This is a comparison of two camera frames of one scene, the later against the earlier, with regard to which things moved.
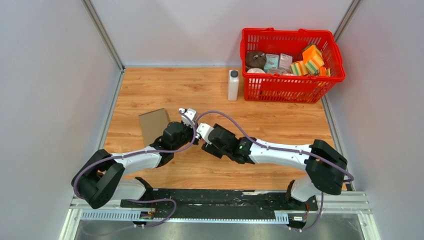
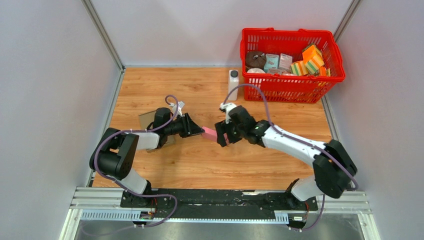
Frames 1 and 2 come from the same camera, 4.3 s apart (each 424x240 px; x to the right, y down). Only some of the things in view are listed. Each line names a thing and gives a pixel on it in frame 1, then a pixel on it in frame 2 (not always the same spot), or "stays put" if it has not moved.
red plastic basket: (262, 87) stays put
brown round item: (255, 59) stays put
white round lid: (255, 70) stays put
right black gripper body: (213, 150) to (235, 134)
